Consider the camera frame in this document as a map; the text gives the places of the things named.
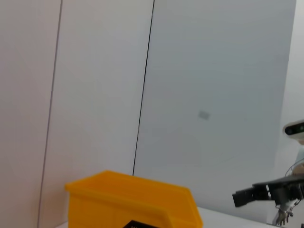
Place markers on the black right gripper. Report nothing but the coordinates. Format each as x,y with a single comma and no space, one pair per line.
285,190

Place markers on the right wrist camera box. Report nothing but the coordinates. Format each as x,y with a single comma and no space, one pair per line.
295,131

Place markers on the yellow plastic bin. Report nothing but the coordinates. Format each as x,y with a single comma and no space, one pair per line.
118,202

